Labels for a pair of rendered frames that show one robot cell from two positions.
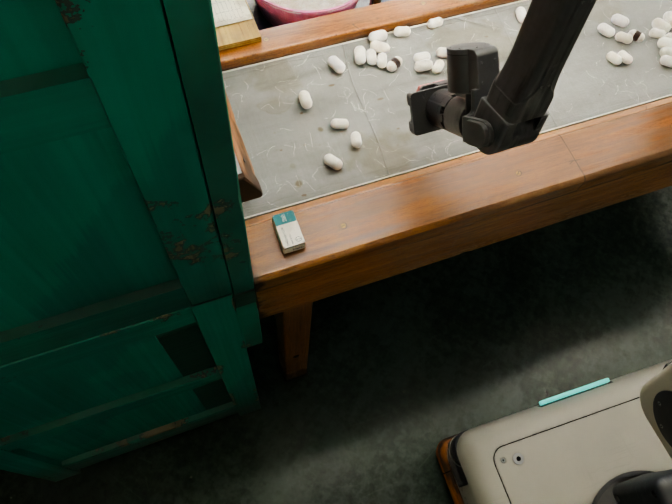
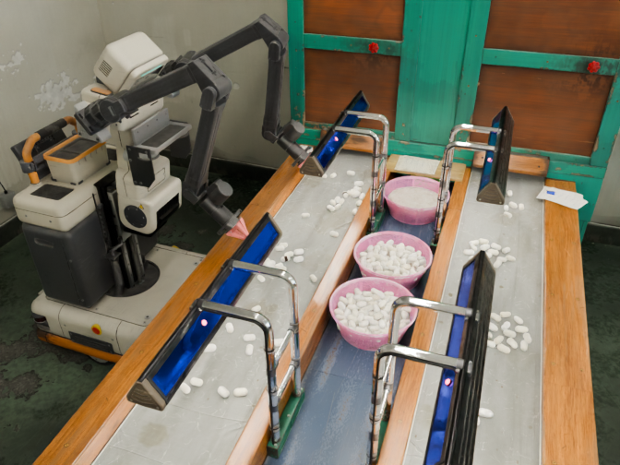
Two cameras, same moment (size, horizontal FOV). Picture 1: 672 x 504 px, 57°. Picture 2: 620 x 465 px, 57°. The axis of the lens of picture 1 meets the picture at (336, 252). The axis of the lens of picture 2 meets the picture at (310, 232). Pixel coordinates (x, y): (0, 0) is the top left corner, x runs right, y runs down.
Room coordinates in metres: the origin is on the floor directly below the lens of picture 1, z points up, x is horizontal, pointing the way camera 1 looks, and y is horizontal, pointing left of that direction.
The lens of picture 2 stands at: (2.19, -1.52, 1.92)
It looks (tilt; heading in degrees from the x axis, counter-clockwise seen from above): 34 degrees down; 138
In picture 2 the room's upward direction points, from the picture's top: 1 degrees counter-clockwise
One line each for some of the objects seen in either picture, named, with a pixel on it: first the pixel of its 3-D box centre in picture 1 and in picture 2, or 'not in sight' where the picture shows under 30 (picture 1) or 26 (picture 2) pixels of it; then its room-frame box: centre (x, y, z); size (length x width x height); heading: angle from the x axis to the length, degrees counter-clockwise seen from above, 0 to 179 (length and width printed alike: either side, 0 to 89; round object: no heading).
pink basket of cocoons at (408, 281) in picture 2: not in sight; (391, 264); (1.21, -0.25, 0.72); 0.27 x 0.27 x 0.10
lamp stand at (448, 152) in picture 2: not in sight; (466, 192); (1.27, 0.08, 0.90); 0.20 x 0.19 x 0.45; 118
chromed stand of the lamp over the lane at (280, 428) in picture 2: not in sight; (253, 357); (1.37, -0.96, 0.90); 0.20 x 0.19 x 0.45; 118
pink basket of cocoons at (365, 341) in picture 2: not in sight; (372, 315); (1.35, -0.49, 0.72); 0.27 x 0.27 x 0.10
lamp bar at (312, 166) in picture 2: not in sight; (338, 128); (0.84, -0.14, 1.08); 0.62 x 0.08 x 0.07; 118
